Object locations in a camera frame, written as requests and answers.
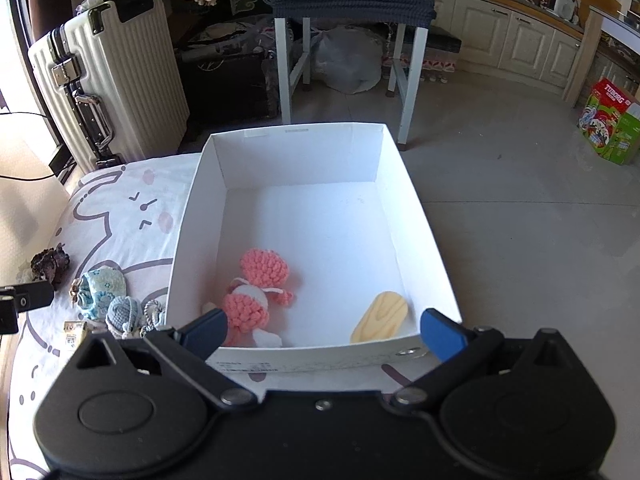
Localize grey-blue crochet toy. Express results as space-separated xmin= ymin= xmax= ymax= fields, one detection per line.
xmin=105 ymin=296 xmax=142 ymax=339

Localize blue floral drawstring pouch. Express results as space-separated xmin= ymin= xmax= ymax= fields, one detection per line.
xmin=70 ymin=266 xmax=127 ymax=321

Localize pink crochet doll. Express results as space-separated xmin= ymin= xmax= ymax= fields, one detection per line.
xmin=201 ymin=248 xmax=294 ymax=348

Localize wooden oval block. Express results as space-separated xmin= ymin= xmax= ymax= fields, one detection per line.
xmin=349 ymin=292 xmax=409 ymax=344

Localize white cartoon bed sheet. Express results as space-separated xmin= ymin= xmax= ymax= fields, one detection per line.
xmin=3 ymin=152 xmax=436 ymax=480

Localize white cardboard box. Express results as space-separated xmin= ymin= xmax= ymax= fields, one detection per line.
xmin=167 ymin=122 xmax=461 ymax=373

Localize cream ribbed suitcase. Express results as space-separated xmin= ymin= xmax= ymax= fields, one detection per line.
xmin=28 ymin=0 xmax=189 ymax=172

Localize red green cardboard box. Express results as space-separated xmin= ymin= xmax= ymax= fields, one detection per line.
xmin=578 ymin=78 xmax=639 ymax=166

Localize white plastic bag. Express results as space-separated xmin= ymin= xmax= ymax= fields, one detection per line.
xmin=311 ymin=26 xmax=383 ymax=96

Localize cream kitchen cabinets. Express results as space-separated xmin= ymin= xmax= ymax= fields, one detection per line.
xmin=432 ymin=0 xmax=586 ymax=97

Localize wooden table leg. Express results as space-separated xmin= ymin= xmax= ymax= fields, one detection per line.
xmin=562 ymin=6 xmax=603 ymax=107

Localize white table with dark cloth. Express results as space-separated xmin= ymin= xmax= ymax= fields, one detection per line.
xmin=271 ymin=0 xmax=436 ymax=151

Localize white kitchen appliance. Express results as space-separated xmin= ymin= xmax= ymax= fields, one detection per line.
xmin=547 ymin=0 xmax=580 ymax=23

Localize black cable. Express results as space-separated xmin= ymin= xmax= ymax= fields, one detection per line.
xmin=0 ymin=109 xmax=64 ymax=181

